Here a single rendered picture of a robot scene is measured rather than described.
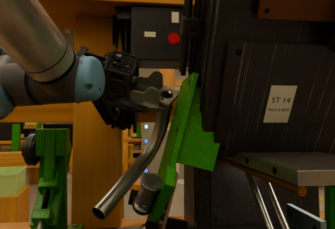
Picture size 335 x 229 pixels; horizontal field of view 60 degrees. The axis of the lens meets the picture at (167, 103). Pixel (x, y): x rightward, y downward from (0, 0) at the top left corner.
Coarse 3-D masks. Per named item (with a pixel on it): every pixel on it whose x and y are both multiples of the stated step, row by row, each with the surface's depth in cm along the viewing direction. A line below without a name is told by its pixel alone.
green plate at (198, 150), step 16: (192, 80) 50; (192, 96) 50; (176, 112) 57; (192, 112) 51; (176, 128) 51; (192, 128) 51; (176, 144) 49; (192, 144) 51; (208, 144) 51; (176, 160) 49; (192, 160) 51; (208, 160) 51; (160, 176) 55
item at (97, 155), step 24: (96, 24) 87; (120, 24) 87; (96, 48) 86; (120, 48) 87; (96, 120) 85; (96, 144) 84; (120, 144) 85; (72, 168) 83; (96, 168) 84; (120, 168) 85; (72, 192) 83; (96, 192) 83; (72, 216) 82; (120, 216) 84
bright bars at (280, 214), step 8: (248, 176) 51; (256, 184) 50; (264, 184) 50; (256, 192) 48; (272, 192) 49; (256, 200) 48; (272, 200) 48; (264, 208) 46; (280, 208) 46; (264, 216) 45; (280, 216) 45; (264, 224) 45; (272, 224) 44; (280, 224) 45
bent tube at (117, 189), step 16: (160, 96) 60; (176, 96) 61; (160, 112) 63; (160, 128) 65; (160, 144) 66; (144, 160) 63; (128, 176) 59; (112, 192) 55; (96, 208) 52; (112, 208) 54
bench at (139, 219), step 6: (180, 216) 95; (324, 216) 95; (24, 222) 89; (126, 222) 89; (132, 222) 89; (138, 222) 89; (144, 222) 89; (0, 228) 84; (6, 228) 84; (12, 228) 84; (18, 228) 84; (24, 228) 84; (30, 228) 84
